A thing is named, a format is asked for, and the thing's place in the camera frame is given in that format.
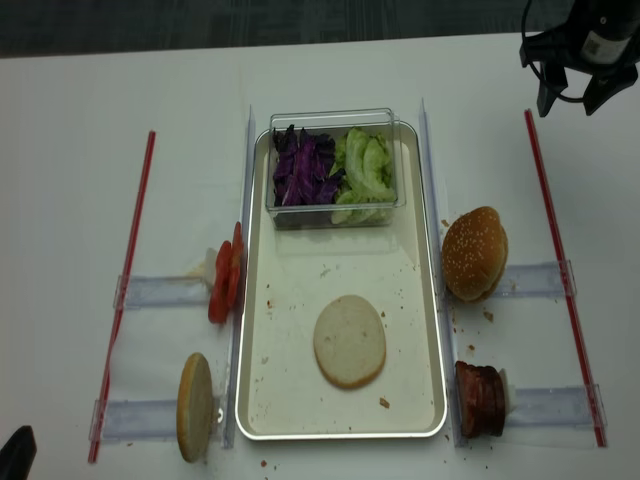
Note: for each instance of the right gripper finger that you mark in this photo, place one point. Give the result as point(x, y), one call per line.
point(552, 84)
point(601, 89)

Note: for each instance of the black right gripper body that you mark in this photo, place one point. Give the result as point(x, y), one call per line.
point(599, 38)

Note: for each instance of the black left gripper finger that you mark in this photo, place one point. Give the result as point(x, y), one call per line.
point(17, 455)

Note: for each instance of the green lettuce pile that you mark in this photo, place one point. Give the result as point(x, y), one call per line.
point(369, 172)

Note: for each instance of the red tomato slices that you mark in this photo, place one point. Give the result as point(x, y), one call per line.
point(227, 276)

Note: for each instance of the white tomato pusher block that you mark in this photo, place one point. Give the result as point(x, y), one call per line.
point(209, 268)

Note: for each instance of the brown meat patties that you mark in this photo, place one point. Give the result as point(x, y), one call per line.
point(482, 400)

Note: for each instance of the sesame burger bun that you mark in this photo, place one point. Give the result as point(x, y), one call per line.
point(474, 254)

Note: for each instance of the standing bun slice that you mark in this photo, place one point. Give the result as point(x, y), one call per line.
point(194, 408)

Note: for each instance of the left red plastic strip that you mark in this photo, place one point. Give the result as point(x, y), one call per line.
point(100, 408)

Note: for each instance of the red plastic strip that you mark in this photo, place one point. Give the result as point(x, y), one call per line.
point(100, 408)
point(599, 427)

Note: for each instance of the left long clear divider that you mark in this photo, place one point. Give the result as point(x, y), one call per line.
point(228, 433)

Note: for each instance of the long clear divider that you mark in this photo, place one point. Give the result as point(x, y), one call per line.
point(441, 295)
point(228, 433)

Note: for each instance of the clear plastic salad container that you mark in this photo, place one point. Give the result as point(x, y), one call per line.
point(336, 124)

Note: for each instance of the purple cabbage pieces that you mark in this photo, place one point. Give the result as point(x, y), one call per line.
point(307, 171)

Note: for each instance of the right long clear divider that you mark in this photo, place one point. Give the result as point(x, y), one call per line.
point(441, 295)

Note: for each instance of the white patty pusher block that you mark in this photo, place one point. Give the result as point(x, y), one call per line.
point(509, 392)

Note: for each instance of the white metal tray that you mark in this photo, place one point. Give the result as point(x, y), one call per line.
point(305, 289)

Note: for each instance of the bun bottom on tray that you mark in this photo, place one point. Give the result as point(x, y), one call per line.
point(349, 342)

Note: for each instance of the right red plastic strip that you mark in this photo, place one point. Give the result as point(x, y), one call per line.
point(599, 427)

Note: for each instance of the clear rail by bun slice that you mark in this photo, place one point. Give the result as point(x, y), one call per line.
point(125, 420)

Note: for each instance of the clear rail by sesame bun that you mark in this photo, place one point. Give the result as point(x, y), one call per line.
point(552, 279)

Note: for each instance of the clear rail by tomato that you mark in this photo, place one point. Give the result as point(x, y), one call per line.
point(136, 292)

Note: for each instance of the clear rail by patties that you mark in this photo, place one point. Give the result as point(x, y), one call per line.
point(553, 407)

